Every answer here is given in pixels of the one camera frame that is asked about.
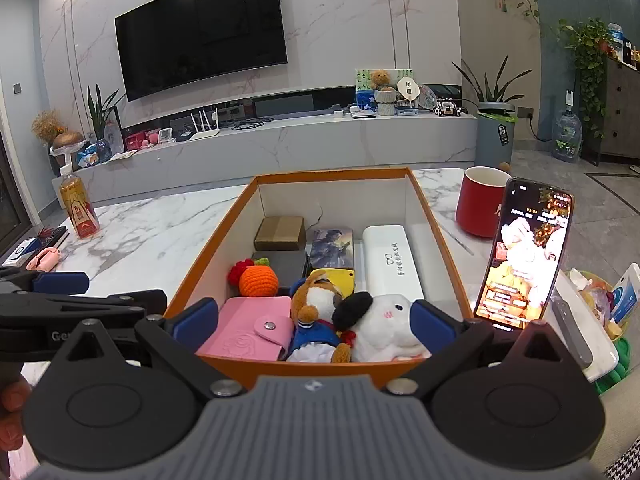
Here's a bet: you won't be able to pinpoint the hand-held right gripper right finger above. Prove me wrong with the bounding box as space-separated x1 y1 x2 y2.
385 298 582 402

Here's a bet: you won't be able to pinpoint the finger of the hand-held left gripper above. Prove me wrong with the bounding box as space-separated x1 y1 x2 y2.
0 267 91 296
44 288 169 332

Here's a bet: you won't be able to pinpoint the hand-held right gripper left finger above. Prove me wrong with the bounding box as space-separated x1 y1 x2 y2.
60 297 251 402

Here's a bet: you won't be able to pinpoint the pink card wallet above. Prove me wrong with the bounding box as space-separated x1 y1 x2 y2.
196 296 295 362

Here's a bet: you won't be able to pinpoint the white plush toy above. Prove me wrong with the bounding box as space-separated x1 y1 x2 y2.
331 291 433 363

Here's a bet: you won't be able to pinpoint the white glasses case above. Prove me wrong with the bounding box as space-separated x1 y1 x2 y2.
361 225 426 303

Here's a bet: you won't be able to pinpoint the orange crochet fruit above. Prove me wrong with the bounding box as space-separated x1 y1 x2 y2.
227 257 280 297

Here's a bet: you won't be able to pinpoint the dark grey square box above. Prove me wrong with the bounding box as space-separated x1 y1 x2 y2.
250 250 309 297

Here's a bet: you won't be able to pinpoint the brown dog plush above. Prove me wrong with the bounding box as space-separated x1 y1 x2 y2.
286 272 357 364

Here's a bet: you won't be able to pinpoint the small brown cardboard box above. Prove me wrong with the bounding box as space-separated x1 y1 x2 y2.
253 216 307 252

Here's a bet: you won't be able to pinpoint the illustrated card pack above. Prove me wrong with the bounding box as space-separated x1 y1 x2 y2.
308 228 355 271

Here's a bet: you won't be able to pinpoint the orange cardboard box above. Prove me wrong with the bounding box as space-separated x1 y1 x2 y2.
162 166 476 391

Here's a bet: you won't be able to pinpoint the person's left hand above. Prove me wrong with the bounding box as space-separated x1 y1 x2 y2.
0 377 35 453

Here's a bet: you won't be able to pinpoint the pink selfie stick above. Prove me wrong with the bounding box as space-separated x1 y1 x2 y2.
26 246 62 272

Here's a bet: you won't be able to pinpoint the black remote control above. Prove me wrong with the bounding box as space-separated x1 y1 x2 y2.
35 226 69 252

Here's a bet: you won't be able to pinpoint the blue and white box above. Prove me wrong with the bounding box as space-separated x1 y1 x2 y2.
2 237 42 267

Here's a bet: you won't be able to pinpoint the amber drink bottle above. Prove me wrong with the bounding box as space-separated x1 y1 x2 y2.
58 164 101 240

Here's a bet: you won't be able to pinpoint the smartphone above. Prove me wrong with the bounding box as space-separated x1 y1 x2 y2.
472 176 575 332

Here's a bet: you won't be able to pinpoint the red mug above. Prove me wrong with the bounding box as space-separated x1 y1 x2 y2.
455 166 513 239

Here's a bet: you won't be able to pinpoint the blue snack bags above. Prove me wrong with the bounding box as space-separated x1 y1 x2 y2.
75 141 112 166

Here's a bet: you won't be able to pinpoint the pink clothing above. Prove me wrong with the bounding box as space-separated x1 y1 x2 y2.
0 447 38 480

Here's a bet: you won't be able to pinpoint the brown mushroom ornament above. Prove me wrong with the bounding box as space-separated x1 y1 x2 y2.
50 130 86 168

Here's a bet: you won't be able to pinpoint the dried flower bouquet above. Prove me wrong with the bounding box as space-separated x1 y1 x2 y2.
31 110 63 143

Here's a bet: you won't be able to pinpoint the pink toys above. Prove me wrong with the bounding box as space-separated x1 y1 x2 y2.
124 131 157 151

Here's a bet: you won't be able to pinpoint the white tray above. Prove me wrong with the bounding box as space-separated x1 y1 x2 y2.
547 270 622 383

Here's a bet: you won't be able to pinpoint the green leafy plant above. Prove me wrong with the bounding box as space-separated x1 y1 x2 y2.
86 84 126 138

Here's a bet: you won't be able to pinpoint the white router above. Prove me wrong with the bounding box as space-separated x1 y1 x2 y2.
177 106 221 142

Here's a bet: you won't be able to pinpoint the green knobbly toy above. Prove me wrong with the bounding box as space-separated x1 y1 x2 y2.
592 337 633 396

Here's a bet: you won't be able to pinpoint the blue and white carton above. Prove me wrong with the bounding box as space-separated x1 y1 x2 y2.
607 263 640 324

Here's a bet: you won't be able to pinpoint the grey trash bin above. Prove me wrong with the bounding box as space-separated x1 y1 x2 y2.
474 101 517 168

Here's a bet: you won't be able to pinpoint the white marble tv console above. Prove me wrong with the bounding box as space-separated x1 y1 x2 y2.
75 112 478 201

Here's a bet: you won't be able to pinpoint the clear water jug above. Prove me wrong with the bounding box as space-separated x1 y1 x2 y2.
551 90 583 163

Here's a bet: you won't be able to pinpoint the round paper fan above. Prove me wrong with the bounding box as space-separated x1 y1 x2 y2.
397 76 421 108

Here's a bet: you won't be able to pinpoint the houndstooth cloth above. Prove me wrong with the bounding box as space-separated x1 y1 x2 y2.
602 437 640 480

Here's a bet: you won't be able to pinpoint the long-leaf potted plant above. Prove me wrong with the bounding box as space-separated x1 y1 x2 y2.
452 57 533 106

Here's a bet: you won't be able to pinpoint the black television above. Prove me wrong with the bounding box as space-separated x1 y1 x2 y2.
114 0 290 102

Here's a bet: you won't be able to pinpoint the grey drawer cabinet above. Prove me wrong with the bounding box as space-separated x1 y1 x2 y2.
597 55 640 163

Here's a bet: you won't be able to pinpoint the green ivy plant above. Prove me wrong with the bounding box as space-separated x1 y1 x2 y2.
557 17 613 136

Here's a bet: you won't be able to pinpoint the black cables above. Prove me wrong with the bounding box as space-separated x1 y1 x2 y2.
231 116 276 131

